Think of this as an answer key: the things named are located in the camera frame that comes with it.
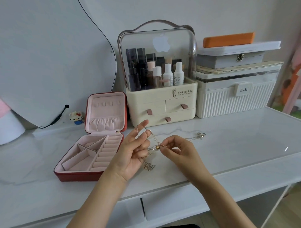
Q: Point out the white ribbed storage box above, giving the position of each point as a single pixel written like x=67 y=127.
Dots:
x=235 y=98

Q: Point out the red jewelry box pink lining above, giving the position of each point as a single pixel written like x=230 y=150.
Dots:
x=94 y=150

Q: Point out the white squeeze bottle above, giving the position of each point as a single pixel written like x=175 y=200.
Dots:
x=168 y=75
x=178 y=74

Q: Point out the black cosmetic box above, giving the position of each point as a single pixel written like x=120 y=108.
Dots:
x=151 y=57

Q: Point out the person's right forearm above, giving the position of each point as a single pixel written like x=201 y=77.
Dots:
x=218 y=199

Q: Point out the orange rectangular case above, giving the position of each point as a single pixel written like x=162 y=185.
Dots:
x=228 y=39

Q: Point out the block cat toy figure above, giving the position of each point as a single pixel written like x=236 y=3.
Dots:
x=76 y=117

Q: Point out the wavy black rimmed mirror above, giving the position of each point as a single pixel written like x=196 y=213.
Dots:
x=51 y=58

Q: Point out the pink white soft object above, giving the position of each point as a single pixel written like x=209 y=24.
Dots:
x=9 y=126

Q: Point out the person's left hand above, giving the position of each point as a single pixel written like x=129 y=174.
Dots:
x=128 y=159

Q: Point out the dark dropper bottle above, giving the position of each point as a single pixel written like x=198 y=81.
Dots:
x=133 y=78

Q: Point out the person's right hand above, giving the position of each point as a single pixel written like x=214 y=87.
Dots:
x=185 y=155

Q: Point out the person's left middle finger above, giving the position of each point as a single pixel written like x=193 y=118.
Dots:
x=145 y=134

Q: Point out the person's left forearm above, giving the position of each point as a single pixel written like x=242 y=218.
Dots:
x=101 y=199

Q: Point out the white flat box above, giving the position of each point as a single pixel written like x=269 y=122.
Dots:
x=258 y=45

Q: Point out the person's right thumb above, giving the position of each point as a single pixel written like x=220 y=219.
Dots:
x=168 y=148

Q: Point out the tall black cosmetic bottle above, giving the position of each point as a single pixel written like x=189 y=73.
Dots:
x=141 y=61
x=130 y=56

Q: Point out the grey wooden latch box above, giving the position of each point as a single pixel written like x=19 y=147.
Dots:
x=223 y=61

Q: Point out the cream cosmetic organizer clear lid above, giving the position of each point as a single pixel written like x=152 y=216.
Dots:
x=162 y=103

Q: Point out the clear bottle white cap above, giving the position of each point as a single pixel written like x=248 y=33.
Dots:
x=157 y=76

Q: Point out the person's left little finger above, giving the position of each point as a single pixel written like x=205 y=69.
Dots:
x=144 y=156

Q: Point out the colourful printed fabric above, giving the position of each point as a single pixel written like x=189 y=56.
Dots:
x=292 y=77

